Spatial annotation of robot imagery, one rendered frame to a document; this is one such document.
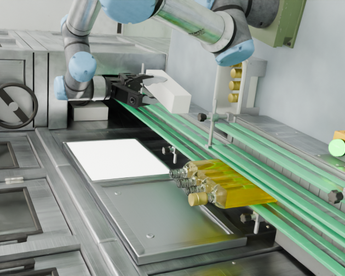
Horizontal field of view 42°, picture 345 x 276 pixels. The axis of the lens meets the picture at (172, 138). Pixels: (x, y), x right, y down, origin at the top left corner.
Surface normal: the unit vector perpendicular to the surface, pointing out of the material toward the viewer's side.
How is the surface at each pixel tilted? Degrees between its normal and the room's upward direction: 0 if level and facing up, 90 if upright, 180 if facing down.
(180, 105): 90
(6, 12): 90
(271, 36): 2
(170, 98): 0
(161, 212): 90
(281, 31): 90
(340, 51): 0
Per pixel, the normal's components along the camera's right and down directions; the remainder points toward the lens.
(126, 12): 0.11, 0.90
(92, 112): 0.42, 0.33
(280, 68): -0.90, 0.05
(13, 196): 0.10, -0.95
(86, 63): 0.38, -0.38
